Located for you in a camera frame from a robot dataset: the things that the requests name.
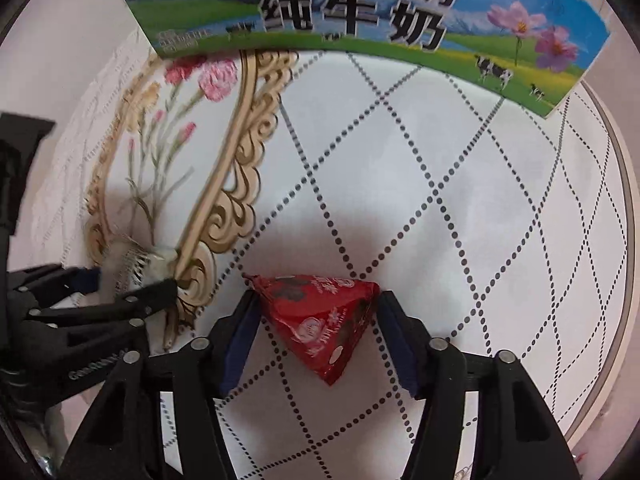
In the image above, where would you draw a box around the white clear snack packet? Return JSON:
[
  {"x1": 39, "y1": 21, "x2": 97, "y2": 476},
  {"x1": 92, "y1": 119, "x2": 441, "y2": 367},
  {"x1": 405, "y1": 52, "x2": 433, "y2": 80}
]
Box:
[{"x1": 99, "y1": 238, "x2": 178, "y2": 300}]

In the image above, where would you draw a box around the red snack packet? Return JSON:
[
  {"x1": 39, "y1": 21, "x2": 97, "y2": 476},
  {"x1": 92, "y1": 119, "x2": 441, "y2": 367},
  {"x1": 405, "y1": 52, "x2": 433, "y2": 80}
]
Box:
[{"x1": 247, "y1": 274, "x2": 381, "y2": 386}]

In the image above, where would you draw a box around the white diamond pattern quilt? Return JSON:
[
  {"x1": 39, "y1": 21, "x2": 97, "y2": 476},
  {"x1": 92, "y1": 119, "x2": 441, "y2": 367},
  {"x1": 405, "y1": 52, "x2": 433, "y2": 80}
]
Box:
[{"x1": 30, "y1": 33, "x2": 636, "y2": 443}]

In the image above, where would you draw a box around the cardboard milk box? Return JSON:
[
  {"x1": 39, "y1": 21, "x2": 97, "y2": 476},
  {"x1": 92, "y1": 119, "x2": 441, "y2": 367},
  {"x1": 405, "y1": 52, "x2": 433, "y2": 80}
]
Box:
[{"x1": 125, "y1": 0, "x2": 610, "y2": 116}]

